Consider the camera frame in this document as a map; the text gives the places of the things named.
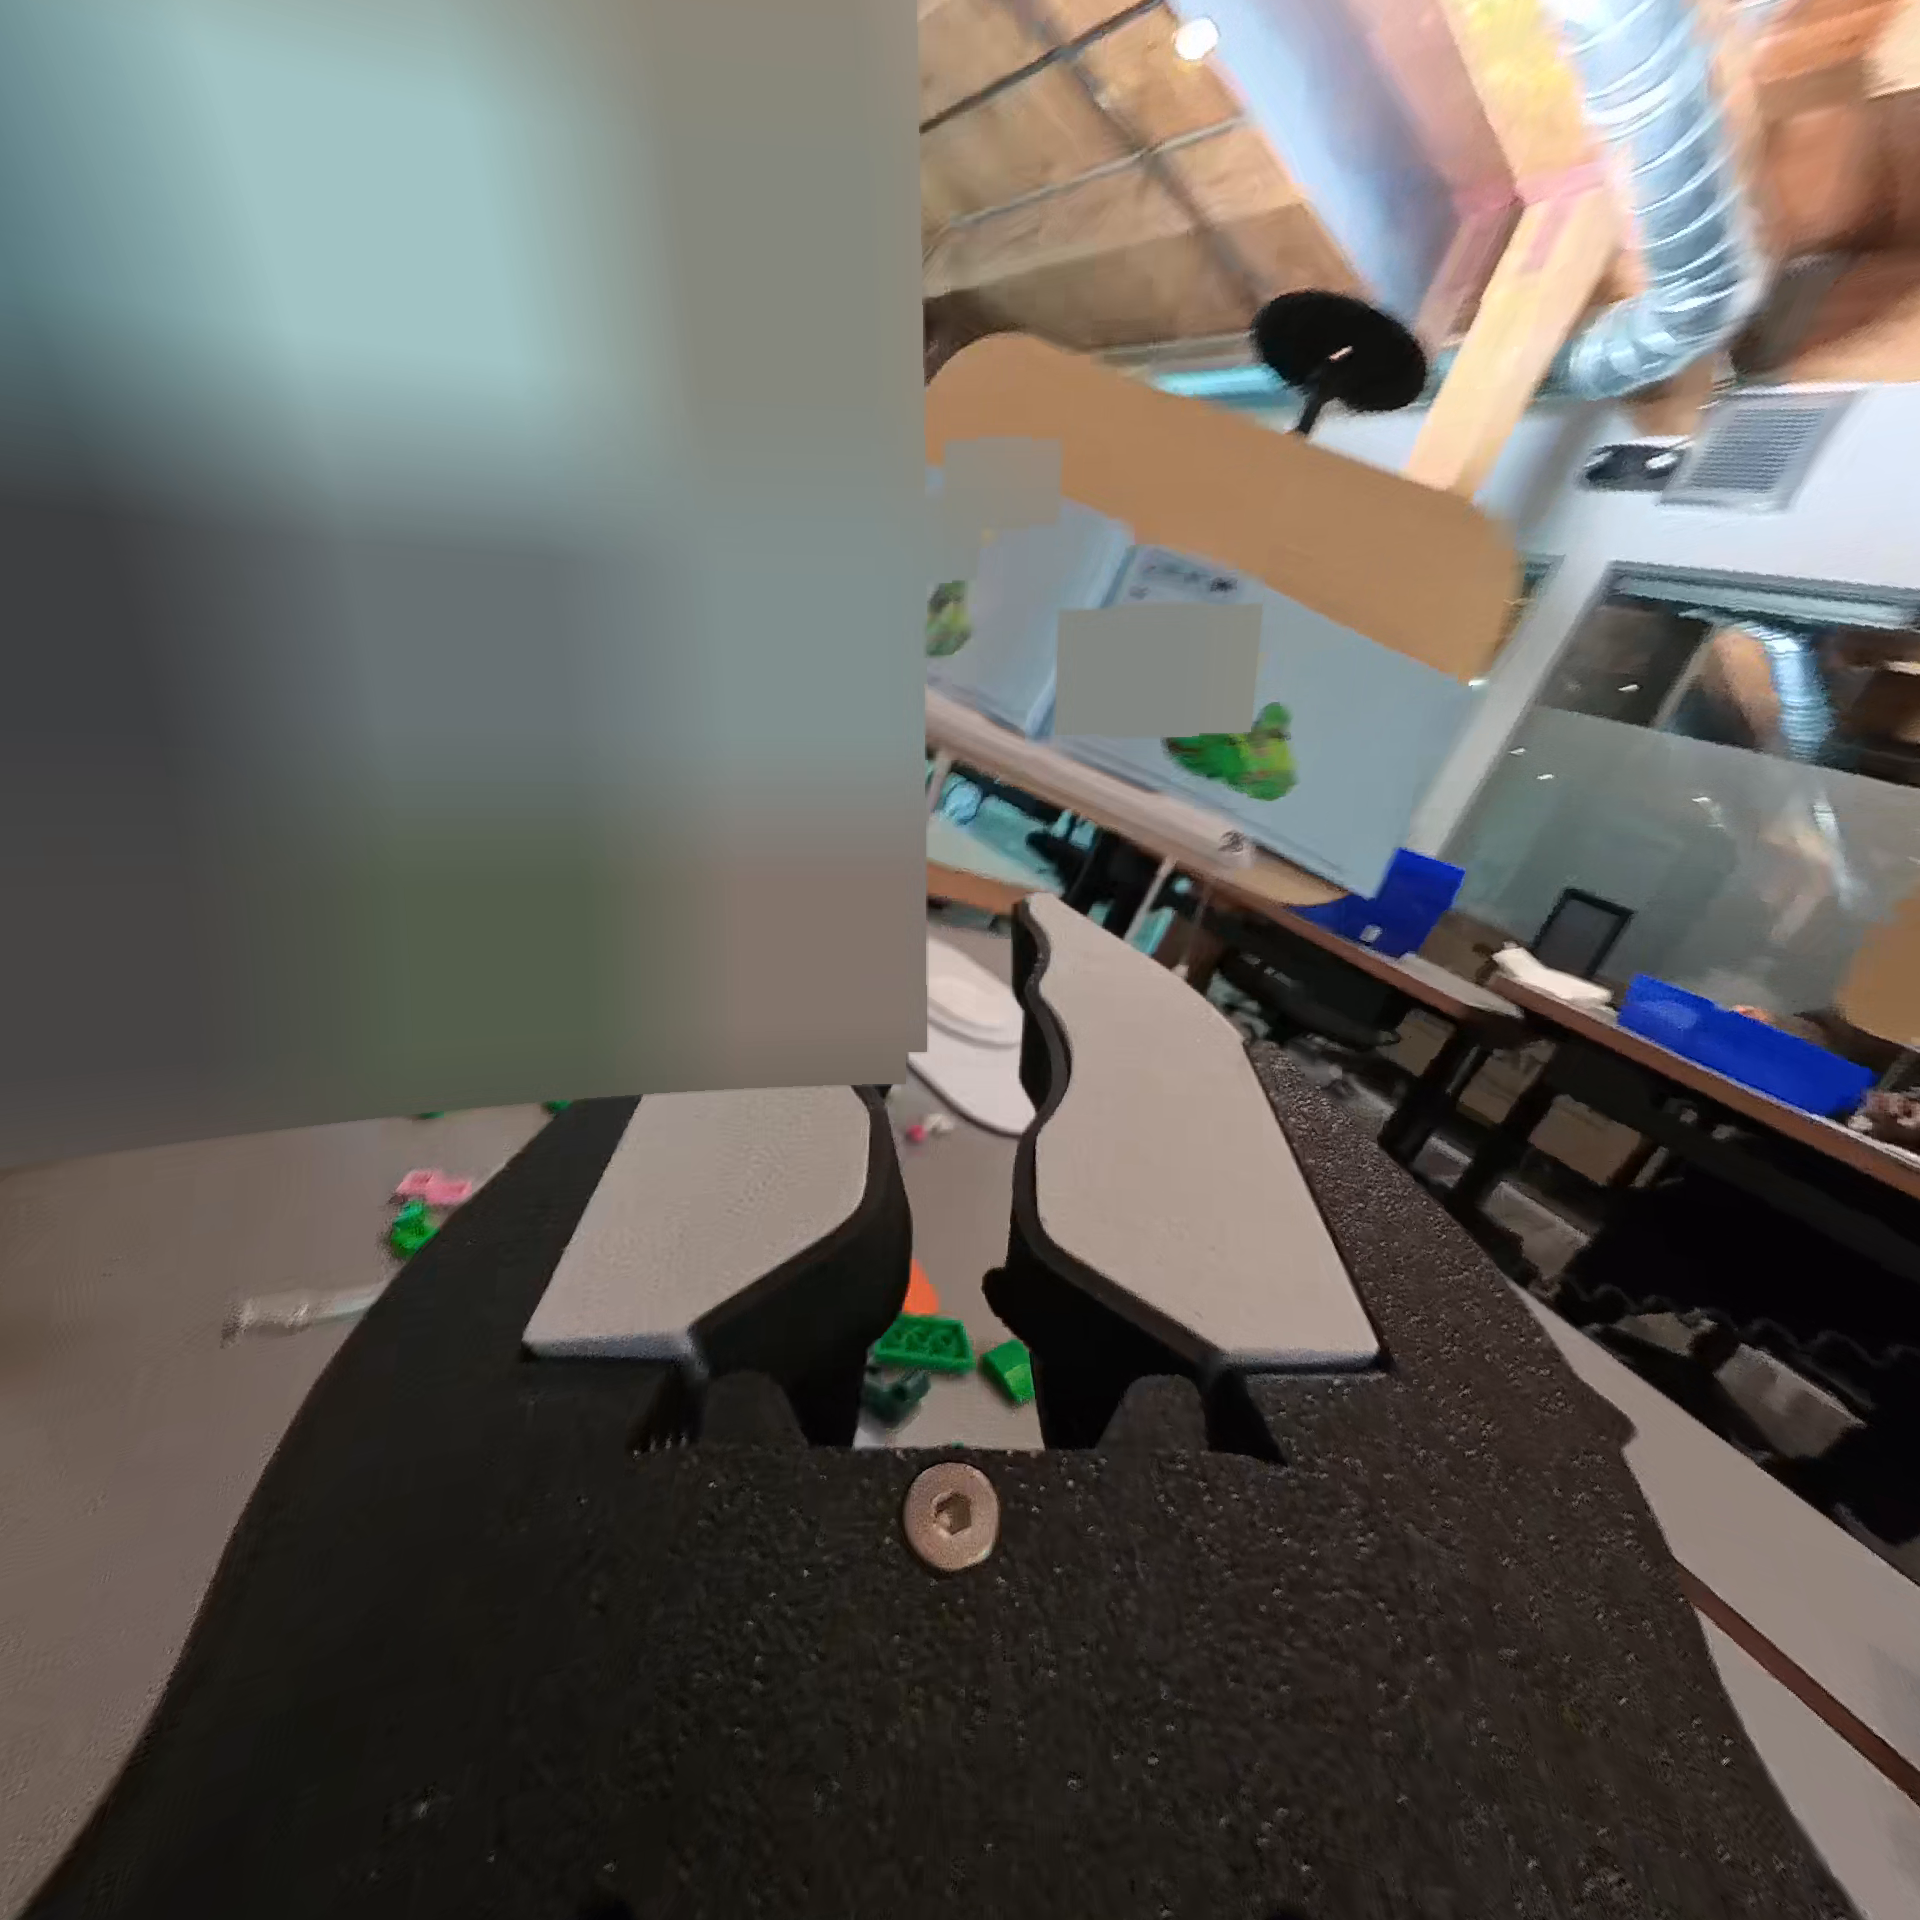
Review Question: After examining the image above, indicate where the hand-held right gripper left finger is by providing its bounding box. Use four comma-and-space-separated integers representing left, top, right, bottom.
519, 1084, 915, 1452

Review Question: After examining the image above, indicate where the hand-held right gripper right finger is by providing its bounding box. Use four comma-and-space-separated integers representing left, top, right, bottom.
980, 892, 1382, 1452

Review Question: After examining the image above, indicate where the lego instruction booklet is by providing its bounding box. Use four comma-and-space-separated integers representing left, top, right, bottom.
923, 497, 1481, 906

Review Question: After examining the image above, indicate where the background work table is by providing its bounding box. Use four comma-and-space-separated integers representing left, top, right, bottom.
1476, 966, 1920, 1322
1184, 884, 1529, 1172

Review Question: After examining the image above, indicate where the white paper stack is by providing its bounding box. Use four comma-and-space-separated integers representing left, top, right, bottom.
1487, 939, 1616, 1009

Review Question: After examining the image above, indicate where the clear plastic tube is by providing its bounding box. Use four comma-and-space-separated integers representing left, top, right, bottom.
222, 1286, 389, 1341

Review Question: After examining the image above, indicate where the black monitor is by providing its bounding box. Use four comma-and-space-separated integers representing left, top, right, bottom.
1529, 886, 1640, 977

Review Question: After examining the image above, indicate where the white and wooden book stand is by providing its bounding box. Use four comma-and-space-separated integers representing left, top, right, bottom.
904, 333, 1527, 1145

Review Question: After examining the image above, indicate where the black round disc on rod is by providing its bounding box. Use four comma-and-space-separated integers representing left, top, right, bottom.
1247, 291, 1430, 441

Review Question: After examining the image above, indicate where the wooden post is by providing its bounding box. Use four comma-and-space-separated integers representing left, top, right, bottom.
1400, 188, 1640, 497

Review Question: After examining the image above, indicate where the wall vent grille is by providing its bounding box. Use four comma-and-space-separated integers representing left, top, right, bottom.
1661, 391, 1857, 515

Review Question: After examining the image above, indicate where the silver ventilation duct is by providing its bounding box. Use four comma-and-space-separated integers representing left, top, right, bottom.
1544, 0, 1808, 399

